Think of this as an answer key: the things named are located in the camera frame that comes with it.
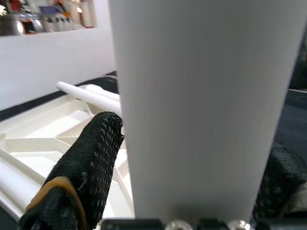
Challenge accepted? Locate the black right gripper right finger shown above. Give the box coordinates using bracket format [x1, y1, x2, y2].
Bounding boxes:
[253, 141, 307, 222]

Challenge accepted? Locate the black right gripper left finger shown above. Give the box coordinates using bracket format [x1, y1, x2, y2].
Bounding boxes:
[18, 111, 126, 230]

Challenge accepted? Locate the white plastic table leg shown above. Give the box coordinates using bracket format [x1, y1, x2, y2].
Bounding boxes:
[0, 161, 43, 210]
[107, 0, 307, 222]
[83, 85, 120, 103]
[56, 80, 122, 115]

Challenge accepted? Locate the tan rubber band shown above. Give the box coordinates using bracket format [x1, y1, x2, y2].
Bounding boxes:
[25, 176, 87, 230]

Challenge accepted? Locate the white plastic table top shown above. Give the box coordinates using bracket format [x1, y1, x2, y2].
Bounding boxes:
[0, 81, 135, 221]

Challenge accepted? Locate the black tablecloth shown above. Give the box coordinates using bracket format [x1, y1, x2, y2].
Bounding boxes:
[0, 70, 307, 230]

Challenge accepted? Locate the orange black device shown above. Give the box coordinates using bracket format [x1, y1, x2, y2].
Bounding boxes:
[21, 19, 36, 34]

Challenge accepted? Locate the steel pot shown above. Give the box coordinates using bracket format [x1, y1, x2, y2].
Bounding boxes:
[0, 13, 22, 36]

